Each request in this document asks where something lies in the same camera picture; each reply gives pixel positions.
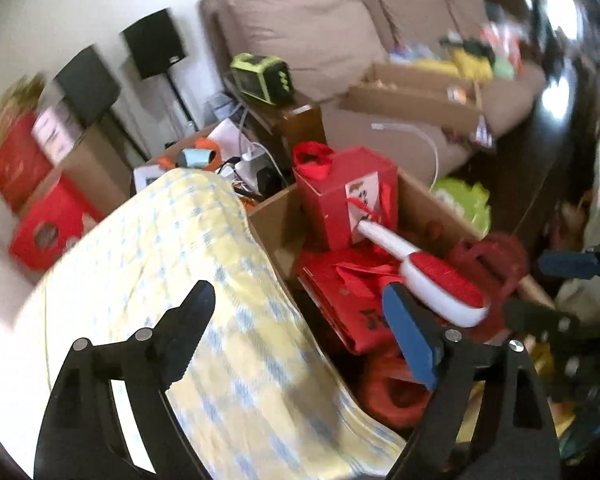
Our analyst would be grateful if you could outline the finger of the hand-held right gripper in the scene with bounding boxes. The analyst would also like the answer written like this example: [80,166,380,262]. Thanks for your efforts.
[502,299,588,348]
[537,247,600,281]

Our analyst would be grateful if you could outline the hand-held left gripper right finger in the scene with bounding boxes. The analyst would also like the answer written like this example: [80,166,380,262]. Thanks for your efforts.
[382,282,563,480]

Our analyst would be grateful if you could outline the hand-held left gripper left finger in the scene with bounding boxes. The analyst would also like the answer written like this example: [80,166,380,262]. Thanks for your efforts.
[34,280,217,480]

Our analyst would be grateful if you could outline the white red lint brush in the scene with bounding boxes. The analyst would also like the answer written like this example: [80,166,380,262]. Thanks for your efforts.
[356,220,492,327]

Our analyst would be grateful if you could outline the maroon felt pouch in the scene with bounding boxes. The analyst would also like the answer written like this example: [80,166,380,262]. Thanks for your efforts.
[447,231,531,346]

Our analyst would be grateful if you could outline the red plastic twine ball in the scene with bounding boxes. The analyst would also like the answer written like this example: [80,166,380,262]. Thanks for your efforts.
[357,347,433,428]

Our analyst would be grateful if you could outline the brown cardboard box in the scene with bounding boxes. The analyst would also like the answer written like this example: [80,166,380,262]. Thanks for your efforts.
[247,167,486,431]

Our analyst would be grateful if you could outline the red boxes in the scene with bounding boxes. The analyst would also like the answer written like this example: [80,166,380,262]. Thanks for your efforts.
[291,142,400,252]

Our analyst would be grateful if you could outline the yellow plaid tablecloth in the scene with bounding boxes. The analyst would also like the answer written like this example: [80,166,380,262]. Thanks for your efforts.
[17,167,411,480]

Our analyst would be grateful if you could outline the green plastic toy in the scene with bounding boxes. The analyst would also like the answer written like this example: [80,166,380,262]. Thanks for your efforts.
[430,176,492,238]

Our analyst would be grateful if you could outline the shiny snack packet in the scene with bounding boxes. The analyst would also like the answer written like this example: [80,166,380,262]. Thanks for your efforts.
[472,115,496,148]

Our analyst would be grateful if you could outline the black power adapter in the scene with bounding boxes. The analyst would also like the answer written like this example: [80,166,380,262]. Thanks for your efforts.
[255,166,281,196]

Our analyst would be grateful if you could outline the pale blue cylinder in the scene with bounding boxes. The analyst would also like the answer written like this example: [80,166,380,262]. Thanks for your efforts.
[179,147,216,170]

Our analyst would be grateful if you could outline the red box with oval print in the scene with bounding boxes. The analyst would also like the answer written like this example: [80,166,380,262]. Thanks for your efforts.
[9,172,106,273]

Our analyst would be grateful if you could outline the large brown carton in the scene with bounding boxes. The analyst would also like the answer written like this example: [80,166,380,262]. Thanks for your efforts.
[20,120,141,221]

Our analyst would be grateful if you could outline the white power strip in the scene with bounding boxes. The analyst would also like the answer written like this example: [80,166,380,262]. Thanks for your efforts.
[232,142,276,181]

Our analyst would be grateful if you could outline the orange cloth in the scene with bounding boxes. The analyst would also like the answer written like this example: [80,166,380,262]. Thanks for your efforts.
[160,140,221,171]

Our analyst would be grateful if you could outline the open carton of clutter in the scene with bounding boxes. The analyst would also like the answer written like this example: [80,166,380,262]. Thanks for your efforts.
[130,120,261,201]

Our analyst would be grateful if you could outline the beige sofa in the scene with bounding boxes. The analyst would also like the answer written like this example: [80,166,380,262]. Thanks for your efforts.
[199,0,548,176]

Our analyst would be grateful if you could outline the yellow plastic bag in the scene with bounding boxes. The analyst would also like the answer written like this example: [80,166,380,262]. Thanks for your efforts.
[450,45,496,81]

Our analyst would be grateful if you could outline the long shallow cardboard box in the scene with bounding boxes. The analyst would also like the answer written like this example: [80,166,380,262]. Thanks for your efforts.
[339,62,486,133]

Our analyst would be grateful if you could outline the dark green bag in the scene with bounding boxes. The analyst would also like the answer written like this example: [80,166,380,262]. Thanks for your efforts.
[440,32,496,58]

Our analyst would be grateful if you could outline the small pink carton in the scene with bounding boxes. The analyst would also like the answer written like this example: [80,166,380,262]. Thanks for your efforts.
[31,97,86,166]

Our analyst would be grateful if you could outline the orange white snack bag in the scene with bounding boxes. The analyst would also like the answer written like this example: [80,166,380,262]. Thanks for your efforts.
[480,22,523,61]

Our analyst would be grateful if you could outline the tall red gift bag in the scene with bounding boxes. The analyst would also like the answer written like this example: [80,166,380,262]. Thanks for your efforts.
[0,112,53,213]

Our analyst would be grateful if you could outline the green black portable radio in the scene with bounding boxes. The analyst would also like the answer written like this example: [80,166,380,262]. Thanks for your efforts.
[230,52,296,108]

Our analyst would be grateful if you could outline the heap of small packets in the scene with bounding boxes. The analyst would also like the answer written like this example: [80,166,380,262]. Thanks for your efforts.
[387,42,456,68]

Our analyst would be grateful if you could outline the black speaker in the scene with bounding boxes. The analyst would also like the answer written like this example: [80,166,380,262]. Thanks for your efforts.
[121,7,189,81]
[54,45,122,128]

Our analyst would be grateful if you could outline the beige sofa cushion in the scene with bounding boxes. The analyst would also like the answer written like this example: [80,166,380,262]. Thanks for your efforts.
[442,0,496,26]
[370,0,466,51]
[217,0,388,103]

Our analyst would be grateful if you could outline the gold wrapping paper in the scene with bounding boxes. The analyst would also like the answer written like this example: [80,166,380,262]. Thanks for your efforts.
[0,74,48,161]

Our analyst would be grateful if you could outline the white cable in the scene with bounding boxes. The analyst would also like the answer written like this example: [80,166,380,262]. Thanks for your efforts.
[371,121,440,183]

